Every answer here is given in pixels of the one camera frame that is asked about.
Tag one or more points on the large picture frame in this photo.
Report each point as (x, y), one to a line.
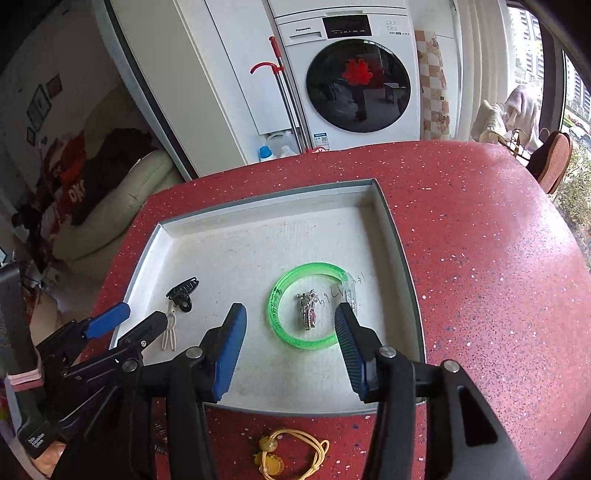
(39, 106)

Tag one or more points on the cream garment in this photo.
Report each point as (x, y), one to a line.
(489, 120)

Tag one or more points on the small picture frame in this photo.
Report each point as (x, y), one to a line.
(53, 84)

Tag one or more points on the silver rhinestone hair clip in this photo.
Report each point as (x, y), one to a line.
(308, 311)

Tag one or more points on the white washing machine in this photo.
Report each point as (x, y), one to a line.
(369, 134)

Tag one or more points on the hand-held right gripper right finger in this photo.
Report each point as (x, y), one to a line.
(350, 350)

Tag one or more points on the cream leather sofa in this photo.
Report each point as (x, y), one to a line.
(129, 194)

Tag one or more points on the pink garment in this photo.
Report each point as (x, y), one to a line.
(524, 106)

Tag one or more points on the wicker chair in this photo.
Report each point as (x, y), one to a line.
(556, 157)

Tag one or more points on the black claw hair clip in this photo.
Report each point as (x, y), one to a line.
(182, 293)

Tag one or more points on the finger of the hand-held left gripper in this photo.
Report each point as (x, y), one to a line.
(108, 318)
(145, 330)

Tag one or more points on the grey tray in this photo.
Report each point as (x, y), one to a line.
(254, 249)

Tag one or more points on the dark clothing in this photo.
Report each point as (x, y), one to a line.
(115, 157)

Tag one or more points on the checked cloth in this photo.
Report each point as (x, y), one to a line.
(431, 83)

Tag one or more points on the beige hair clip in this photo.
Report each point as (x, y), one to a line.
(165, 340)

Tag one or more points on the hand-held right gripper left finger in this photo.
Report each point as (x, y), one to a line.
(228, 350)

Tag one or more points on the blue capped bottle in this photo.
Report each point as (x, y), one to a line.
(264, 153)

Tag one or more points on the red printed blanket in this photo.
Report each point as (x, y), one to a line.
(69, 184)

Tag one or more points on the white cabinet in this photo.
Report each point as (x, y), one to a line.
(207, 69)

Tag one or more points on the green translucent bangle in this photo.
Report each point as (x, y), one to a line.
(273, 307)

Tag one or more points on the white detergent jug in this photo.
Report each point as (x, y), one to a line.
(279, 141)

